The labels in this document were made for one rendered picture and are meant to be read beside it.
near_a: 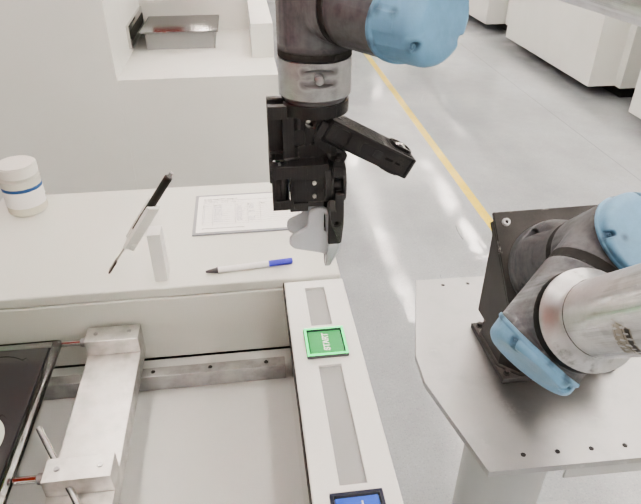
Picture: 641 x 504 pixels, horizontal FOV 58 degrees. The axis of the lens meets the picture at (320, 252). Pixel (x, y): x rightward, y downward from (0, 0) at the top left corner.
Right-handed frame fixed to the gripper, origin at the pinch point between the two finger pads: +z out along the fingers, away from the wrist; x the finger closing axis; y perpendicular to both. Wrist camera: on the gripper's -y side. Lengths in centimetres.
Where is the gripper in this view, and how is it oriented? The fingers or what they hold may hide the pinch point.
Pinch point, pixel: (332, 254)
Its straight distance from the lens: 72.0
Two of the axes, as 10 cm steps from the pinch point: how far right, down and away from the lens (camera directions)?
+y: -9.9, 0.7, -1.0
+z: 0.0, 8.4, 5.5
